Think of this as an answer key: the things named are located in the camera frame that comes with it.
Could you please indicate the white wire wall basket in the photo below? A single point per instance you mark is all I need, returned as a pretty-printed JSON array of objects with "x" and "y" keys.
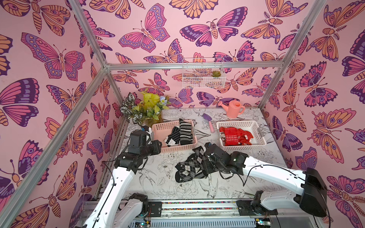
[{"x": 198, "y": 75}]

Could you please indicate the purple pink garden trowel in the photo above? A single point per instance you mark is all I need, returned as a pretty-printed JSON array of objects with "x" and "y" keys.
[{"x": 209, "y": 120}]

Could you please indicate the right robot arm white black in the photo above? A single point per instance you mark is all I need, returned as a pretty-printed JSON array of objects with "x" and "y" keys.
[{"x": 303, "y": 190}]

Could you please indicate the small green succulent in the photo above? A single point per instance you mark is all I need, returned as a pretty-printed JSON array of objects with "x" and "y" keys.
[{"x": 216, "y": 74}]

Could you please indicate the black pinstripe sock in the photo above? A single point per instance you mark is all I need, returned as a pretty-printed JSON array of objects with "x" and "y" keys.
[{"x": 174, "y": 138}]

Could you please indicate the white plastic basket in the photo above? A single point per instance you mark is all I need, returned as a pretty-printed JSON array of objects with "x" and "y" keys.
[{"x": 258, "y": 141}]

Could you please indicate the pink plastic basket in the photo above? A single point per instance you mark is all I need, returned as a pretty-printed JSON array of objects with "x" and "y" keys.
[{"x": 169, "y": 133}]

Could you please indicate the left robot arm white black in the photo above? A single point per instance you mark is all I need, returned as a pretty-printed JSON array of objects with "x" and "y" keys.
[{"x": 107, "y": 214}]

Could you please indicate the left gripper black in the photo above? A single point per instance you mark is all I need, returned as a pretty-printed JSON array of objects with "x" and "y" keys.
[{"x": 156, "y": 147}]

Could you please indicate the black white striped sock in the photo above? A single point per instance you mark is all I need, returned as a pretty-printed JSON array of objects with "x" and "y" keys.
[{"x": 186, "y": 135}]

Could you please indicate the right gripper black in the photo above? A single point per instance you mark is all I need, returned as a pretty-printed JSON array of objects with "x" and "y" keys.
[{"x": 209, "y": 152}]

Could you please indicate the pink watering can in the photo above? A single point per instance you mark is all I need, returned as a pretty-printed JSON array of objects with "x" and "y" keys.
[{"x": 233, "y": 109}]

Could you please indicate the artificial plant bouquet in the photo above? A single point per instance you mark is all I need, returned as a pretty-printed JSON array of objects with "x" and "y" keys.
[{"x": 147, "y": 111}]

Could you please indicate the red patterned sock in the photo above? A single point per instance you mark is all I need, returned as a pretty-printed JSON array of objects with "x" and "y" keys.
[{"x": 232, "y": 136}]

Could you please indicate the black plaid sock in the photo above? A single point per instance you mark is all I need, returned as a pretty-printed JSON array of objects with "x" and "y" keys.
[{"x": 196, "y": 160}]

